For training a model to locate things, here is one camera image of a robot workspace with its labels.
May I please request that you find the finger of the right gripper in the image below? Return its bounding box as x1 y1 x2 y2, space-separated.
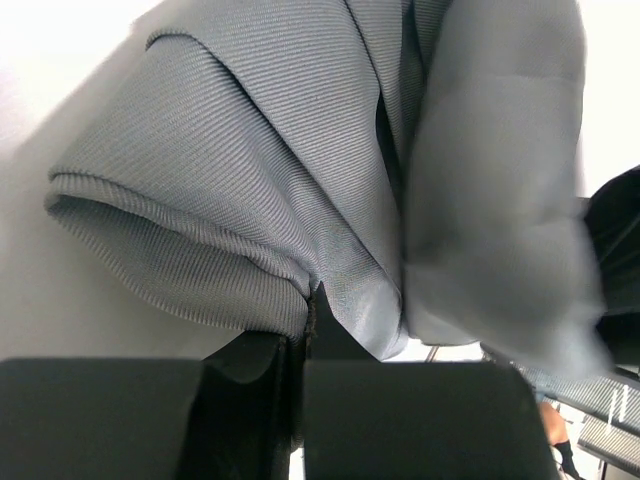
584 167 639 366

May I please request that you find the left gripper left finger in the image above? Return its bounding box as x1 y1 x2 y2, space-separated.
1 319 308 479

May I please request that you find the grey pleated skirt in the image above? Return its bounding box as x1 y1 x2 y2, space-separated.
46 1 613 377

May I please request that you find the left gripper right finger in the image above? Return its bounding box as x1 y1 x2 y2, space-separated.
302 288 558 479

